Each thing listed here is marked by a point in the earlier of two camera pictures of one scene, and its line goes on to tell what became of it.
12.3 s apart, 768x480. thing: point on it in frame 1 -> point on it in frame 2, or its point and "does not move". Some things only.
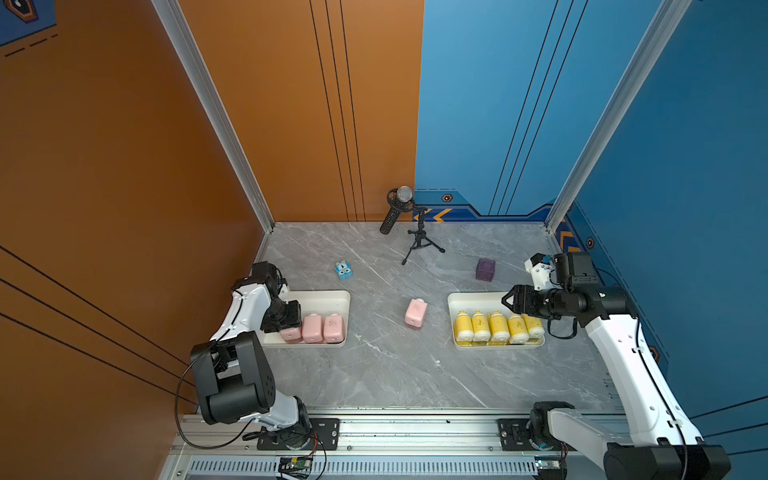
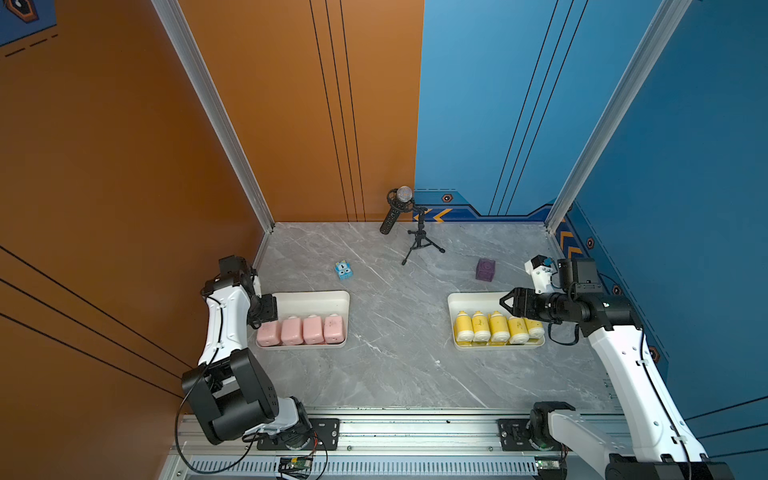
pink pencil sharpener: (415, 312) -> (269, 334)
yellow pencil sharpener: (499, 328) does not move
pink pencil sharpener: (333, 329) does not move
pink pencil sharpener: (291, 335) does not move
